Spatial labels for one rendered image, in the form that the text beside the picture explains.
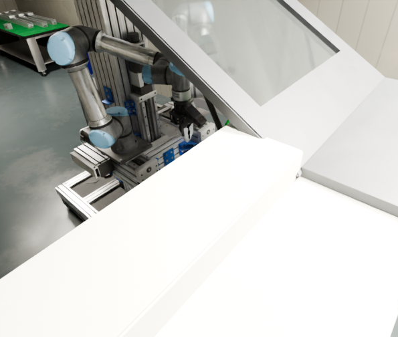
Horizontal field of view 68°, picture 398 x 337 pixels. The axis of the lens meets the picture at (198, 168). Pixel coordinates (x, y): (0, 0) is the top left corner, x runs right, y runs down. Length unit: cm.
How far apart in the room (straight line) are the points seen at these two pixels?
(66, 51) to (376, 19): 240
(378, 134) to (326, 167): 23
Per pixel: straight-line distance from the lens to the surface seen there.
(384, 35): 302
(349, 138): 93
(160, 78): 124
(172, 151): 190
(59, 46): 138
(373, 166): 84
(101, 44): 146
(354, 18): 307
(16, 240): 300
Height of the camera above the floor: 196
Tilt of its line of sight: 38 degrees down
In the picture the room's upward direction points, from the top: 3 degrees counter-clockwise
